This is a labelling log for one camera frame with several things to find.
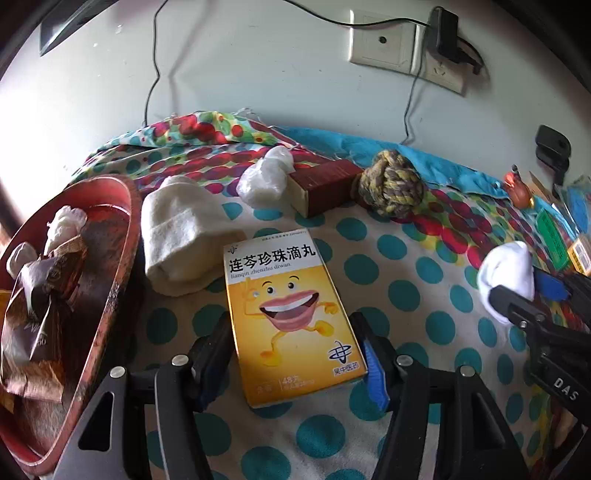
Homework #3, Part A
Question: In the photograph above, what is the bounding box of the blue cloth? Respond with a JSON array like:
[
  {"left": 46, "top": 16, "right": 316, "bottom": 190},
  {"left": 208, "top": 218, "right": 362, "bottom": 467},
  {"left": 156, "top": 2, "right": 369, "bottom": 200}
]
[{"left": 272, "top": 124, "right": 513, "bottom": 199}]

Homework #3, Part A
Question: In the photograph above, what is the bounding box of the white power outlet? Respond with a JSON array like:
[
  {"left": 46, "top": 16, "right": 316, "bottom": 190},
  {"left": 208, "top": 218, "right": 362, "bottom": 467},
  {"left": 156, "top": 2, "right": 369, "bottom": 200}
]
[{"left": 418, "top": 23, "right": 469, "bottom": 96}]

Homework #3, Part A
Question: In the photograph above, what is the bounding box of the black charger cable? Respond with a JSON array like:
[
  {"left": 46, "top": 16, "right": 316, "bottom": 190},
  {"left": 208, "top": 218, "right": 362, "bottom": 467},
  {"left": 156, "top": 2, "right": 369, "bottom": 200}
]
[{"left": 398, "top": 74, "right": 422, "bottom": 147}]

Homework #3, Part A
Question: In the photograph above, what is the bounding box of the black clamp mount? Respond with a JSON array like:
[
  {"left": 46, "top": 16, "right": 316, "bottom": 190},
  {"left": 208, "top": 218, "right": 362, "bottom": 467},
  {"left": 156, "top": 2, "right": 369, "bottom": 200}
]
[{"left": 534, "top": 124, "right": 571, "bottom": 185}]

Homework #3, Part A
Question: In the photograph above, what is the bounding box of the white wall socket plate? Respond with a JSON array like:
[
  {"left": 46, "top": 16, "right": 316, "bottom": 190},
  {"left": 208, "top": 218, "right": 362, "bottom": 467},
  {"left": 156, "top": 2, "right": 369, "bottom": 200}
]
[{"left": 348, "top": 10, "right": 423, "bottom": 77}]

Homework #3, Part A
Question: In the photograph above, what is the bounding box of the polka dot cloth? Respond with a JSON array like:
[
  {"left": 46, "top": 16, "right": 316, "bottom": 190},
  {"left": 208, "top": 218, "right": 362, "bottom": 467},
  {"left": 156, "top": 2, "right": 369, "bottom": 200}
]
[{"left": 69, "top": 111, "right": 591, "bottom": 480}]

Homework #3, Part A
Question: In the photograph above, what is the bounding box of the clear plastic bag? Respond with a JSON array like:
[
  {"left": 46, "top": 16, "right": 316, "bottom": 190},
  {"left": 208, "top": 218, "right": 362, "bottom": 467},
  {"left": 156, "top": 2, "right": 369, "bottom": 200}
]
[{"left": 551, "top": 175, "right": 591, "bottom": 245}]

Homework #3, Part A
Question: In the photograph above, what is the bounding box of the thin black monitor cable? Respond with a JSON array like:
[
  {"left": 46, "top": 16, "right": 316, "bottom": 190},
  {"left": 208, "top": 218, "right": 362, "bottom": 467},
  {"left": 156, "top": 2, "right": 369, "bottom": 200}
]
[{"left": 142, "top": 0, "right": 171, "bottom": 127}]

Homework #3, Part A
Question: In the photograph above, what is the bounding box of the yellow cartoon medicine box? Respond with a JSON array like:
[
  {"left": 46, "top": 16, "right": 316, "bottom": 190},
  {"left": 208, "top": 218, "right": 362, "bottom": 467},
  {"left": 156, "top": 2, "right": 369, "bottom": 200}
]
[{"left": 223, "top": 228, "right": 369, "bottom": 409}]

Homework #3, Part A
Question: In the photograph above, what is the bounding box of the green medicine box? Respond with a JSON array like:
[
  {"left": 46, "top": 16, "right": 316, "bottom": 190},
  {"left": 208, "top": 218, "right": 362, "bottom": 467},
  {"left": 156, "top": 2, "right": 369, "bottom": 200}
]
[{"left": 536, "top": 208, "right": 571, "bottom": 273}]

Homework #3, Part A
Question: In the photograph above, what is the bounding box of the golden paper wrapper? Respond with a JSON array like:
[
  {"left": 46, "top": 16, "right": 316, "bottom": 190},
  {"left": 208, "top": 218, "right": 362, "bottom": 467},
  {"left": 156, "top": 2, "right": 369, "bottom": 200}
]
[{"left": 0, "top": 288, "right": 65, "bottom": 411}]

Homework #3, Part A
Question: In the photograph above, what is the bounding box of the white sock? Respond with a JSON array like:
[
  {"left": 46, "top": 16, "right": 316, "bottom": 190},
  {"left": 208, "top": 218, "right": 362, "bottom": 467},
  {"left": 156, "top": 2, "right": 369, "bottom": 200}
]
[
  {"left": 476, "top": 241, "right": 536, "bottom": 326},
  {"left": 7, "top": 242, "right": 38, "bottom": 278}
]

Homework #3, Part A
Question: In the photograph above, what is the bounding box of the yellow barcode medicine box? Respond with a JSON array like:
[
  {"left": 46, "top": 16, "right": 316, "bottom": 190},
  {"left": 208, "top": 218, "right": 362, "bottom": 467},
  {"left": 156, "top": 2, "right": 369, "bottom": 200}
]
[{"left": 567, "top": 233, "right": 591, "bottom": 278}]

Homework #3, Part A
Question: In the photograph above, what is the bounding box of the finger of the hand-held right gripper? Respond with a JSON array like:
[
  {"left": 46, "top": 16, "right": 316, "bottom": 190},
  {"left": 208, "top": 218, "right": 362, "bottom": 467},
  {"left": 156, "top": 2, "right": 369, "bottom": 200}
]
[
  {"left": 488, "top": 285, "right": 555, "bottom": 330},
  {"left": 533, "top": 270, "right": 591, "bottom": 301}
]

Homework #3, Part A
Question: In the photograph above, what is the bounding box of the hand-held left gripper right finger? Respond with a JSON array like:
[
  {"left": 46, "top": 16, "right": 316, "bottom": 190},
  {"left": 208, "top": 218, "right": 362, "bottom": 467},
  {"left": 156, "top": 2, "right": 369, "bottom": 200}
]
[{"left": 348, "top": 313, "right": 532, "bottom": 480}]

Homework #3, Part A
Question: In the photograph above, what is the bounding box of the black charger adapter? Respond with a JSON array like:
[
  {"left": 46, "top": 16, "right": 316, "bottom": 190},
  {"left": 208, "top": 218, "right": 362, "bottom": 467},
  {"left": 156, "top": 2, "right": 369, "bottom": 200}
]
[{"left": 427, "top": 6, "right": 462, "bottom": 61}]

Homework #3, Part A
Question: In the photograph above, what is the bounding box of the rope knot ball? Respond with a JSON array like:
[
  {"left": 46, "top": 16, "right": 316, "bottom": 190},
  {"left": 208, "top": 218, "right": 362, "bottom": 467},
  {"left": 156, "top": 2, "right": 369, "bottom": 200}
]
[{"left": 353, "top": 150, "right": 428, "bottom": 220}]

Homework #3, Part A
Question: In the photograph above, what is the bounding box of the dark red box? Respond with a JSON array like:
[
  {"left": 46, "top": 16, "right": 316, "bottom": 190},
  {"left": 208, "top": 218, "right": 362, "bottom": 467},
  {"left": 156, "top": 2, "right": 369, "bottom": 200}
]
[{"left": 288, "top": 161, "right": 365, "bottom": 217}]

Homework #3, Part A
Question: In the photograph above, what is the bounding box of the cream sock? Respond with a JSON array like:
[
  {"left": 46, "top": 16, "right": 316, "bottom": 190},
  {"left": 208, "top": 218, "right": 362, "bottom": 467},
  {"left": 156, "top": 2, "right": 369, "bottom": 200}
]
[{"left": 141, "top": 176, "right": 247, "bottom": 297}]

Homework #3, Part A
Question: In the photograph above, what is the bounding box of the red round tray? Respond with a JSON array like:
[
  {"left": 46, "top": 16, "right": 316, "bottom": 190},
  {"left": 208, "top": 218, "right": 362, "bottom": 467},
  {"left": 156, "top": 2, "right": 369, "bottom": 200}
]
[{"left": 0, "top": 178, "right": 143, "bottom": 464}]

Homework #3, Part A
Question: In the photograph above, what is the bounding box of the dark brown snack wrapper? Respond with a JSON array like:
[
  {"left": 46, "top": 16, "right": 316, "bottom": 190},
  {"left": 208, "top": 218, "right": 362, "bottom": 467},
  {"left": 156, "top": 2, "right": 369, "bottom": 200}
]
[{"left": 9, "top": 235, "right": 88, "bottom": 365}]

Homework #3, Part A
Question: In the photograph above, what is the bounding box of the black looping wall cable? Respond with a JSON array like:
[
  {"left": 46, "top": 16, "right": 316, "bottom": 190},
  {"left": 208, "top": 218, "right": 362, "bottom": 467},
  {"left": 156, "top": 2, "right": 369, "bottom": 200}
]
[{"left": 281, "top": 0, "right": 432, "bottom": 28}]

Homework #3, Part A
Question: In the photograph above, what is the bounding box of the white plastic bag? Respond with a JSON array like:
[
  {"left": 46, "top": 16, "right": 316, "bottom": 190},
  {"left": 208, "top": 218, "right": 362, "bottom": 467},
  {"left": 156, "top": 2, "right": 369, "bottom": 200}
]
[
  {"left": 235, "top": 145, "right": 295, "bottom": 204},
  {"left": 45, "top": 205, "right": 88, "bottom": 250}
]

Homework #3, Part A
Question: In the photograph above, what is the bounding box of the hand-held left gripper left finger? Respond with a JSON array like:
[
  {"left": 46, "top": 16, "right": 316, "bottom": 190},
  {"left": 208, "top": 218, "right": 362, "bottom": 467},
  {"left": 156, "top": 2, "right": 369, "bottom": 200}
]
[{"left": 53, "top": 323, "right": 238, "bottom": 480}]

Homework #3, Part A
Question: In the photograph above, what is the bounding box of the brown gourd figurine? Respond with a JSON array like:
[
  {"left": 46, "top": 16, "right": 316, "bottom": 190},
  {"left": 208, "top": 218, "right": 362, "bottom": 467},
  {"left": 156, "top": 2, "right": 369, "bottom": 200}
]
[{"left": 504, "top": 165, "right": 536, "bottom": 208}]

